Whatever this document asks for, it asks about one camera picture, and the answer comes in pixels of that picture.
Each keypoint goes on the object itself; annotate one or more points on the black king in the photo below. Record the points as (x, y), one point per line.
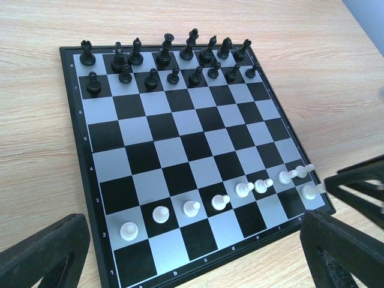
(187, 53)

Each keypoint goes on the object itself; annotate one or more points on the black rook right corner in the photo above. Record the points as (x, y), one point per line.
(239, 54)

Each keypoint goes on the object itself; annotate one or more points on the black pawn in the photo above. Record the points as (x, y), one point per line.
(251, 72)
(173, 77)
(151, 80)
(231, 74)
(125, 76)
(93, 86)
(214, 71)

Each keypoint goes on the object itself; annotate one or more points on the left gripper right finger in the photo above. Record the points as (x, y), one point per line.
(336, 253)

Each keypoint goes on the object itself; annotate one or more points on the black and silver chessboard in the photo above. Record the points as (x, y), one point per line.
(141, 148)

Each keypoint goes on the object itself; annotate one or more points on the black pawn mid board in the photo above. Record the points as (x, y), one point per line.
(195, 78)

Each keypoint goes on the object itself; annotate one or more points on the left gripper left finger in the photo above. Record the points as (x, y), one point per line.
(54, 256)

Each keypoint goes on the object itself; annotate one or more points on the black rook corner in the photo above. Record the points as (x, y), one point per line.
(87, 58)
(239, 54)

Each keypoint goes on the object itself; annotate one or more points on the black queen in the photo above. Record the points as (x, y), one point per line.
(163, 57)

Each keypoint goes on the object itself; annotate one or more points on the white pawn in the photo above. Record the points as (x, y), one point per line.
(129, 231)
(191, 208)
(261, 186)
(243, 189)
(219, 202)
(161, 214)
(286, 177)

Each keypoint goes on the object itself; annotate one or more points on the black bishop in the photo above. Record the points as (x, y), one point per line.
(206, 55)
(135, 58)

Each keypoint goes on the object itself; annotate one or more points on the white chess piece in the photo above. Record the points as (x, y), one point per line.
(310, 192)
(303, 171)

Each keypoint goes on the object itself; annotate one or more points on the black rook left corner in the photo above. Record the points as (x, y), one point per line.
(87, 58)

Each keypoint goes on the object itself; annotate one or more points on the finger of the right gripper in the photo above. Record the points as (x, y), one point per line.
(363, 191)
(370, 167)

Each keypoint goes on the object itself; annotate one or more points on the black knight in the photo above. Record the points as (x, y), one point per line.
(224, 50)
(118, 61)

